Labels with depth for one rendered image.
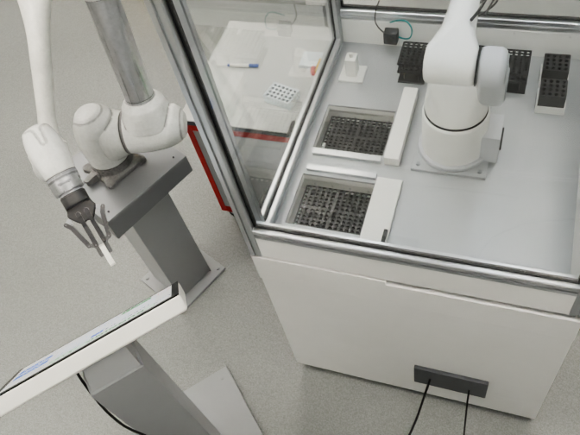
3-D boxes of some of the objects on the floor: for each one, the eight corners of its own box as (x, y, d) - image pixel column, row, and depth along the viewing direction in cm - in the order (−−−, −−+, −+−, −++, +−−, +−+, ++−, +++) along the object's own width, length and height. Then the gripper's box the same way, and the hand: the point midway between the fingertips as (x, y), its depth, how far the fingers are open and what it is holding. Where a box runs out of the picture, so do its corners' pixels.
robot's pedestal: (141, 280, 309) (72, 187, 247) (185, 238, 319) (129, 139, 257) (181, 314, 294) (118, 224, 233) (225, 268, 305) (176, 171, 243)
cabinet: (296, 370, 270) (257, 280, 205) (355, 181, 321) (339, 61, 256) (532, 427, 241) (573, 344, 176) (555, 210, 292) (594, 84, 228)
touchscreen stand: (135, 423, 268) (8, 321, 186) (228, 368, 275) (145, 246, 193) (179, 536, 240) (54, 474, 157) (281, 471, 247) (212, 380, 164)
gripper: (47, 203, 174) (91, 277, 176) (91, 180, 177) (133, 254, 179) (52, 204, 182) (93, 275, 184) (93, 182, 184) (134, 253, 186)
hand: (107, 255), depth 181 cm, fingers closed
